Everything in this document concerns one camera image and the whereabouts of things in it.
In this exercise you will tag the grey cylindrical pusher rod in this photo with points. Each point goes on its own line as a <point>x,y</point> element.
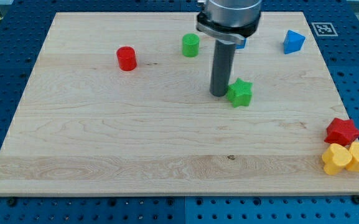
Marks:
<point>221,67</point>

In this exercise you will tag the green star block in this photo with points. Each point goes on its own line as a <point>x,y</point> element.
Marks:
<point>240,93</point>

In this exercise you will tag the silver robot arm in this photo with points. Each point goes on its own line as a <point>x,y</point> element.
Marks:
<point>229,22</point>

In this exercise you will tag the red star block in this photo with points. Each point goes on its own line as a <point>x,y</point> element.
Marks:
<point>341,131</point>

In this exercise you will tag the small blue block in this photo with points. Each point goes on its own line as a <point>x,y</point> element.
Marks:
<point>241,46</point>

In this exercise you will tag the green cylinder block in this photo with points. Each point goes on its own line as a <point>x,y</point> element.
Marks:
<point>190,45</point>

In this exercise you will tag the blue triangular block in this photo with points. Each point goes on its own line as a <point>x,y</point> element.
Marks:
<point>293,42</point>

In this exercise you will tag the red cylinder block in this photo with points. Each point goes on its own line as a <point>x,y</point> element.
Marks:
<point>126,58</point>

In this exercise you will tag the white fiducial marker tag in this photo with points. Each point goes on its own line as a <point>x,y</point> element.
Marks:
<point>324,29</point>

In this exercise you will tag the wooden board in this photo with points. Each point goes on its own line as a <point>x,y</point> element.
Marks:
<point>86,128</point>

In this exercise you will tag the yellow heart block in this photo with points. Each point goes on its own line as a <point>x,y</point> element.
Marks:
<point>336,157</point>

